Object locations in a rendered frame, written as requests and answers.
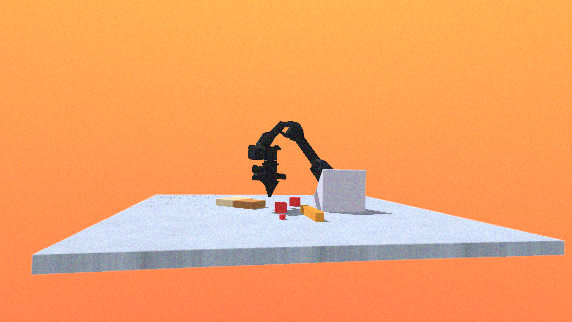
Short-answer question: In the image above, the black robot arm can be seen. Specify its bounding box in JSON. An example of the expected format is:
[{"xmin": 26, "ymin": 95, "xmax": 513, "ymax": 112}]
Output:
[{"xmin": 248, "ymin": 121, "xmax": 334, "ymax": 182}]

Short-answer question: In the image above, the orange rectangular bar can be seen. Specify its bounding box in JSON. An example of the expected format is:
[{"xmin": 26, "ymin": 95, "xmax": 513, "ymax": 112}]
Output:
[{"xmin": 300, "ymin": 205, "xmax": 324, "ymax": 222}]

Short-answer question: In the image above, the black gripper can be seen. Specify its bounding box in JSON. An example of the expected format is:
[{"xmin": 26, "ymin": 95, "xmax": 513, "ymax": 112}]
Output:
[{"xmin": 252, "ymin": 160, "xmax": 287, "ymax": 197}]

